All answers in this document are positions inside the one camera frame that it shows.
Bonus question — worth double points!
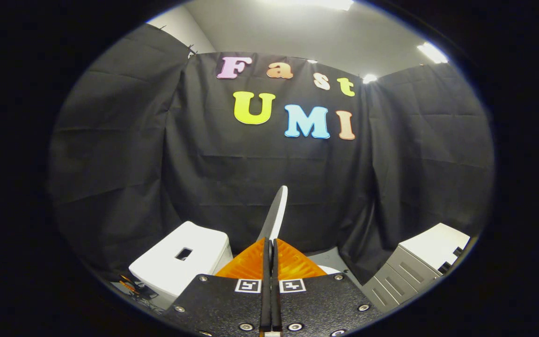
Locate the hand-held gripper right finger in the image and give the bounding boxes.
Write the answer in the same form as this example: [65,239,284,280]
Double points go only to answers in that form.
[272,238,385,337]

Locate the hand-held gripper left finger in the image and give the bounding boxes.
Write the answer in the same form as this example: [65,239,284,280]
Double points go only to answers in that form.
[163,238,272,337]

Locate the white toilet lid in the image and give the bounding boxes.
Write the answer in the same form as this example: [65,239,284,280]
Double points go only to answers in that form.
[256,185,289,244]

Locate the grey drawer cabinet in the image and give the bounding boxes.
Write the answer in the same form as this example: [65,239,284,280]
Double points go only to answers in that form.
[360,223,472,314]

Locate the black backdrop cloth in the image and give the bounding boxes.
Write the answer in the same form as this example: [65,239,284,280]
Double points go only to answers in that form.
[47,23,495,287]

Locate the large ceiling light panel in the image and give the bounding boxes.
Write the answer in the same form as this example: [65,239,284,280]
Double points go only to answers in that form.
[293,0,355,11]

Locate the black and orange cables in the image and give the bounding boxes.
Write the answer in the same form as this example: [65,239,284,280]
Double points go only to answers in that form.
[110,273,159,310]

